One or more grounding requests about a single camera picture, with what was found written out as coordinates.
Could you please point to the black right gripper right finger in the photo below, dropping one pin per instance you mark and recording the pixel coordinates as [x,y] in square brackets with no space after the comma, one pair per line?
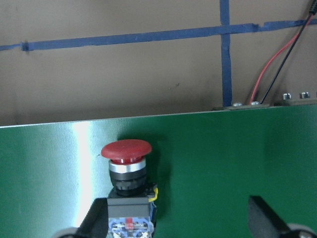
[263,222]

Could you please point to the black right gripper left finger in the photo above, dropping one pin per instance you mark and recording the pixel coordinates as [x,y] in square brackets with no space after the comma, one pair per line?
[94,225]

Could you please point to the red push button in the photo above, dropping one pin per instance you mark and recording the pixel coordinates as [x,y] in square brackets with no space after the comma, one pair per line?
[131,202]

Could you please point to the green conveyor belt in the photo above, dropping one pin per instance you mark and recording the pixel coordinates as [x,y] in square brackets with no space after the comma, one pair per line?
[206,166]

